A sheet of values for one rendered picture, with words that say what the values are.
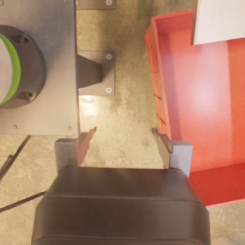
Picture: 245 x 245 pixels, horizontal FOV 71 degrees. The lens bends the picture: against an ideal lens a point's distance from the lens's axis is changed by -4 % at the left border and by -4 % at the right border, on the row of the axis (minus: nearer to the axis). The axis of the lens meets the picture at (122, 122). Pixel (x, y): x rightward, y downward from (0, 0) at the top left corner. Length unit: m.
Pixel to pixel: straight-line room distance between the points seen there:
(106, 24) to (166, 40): 0.64
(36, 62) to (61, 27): 0.08
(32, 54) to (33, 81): 0.05
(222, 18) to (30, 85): 0.41
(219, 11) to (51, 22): 0.33
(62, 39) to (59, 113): 0.14
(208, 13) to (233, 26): 0.07
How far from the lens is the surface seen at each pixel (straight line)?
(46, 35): 0.37
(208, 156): 0.87
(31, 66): 0.34
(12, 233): 2.15
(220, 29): 0.48
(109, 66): 1.25
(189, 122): 0.78
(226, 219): 1.95
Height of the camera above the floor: 1.25
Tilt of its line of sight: 75 degrees down
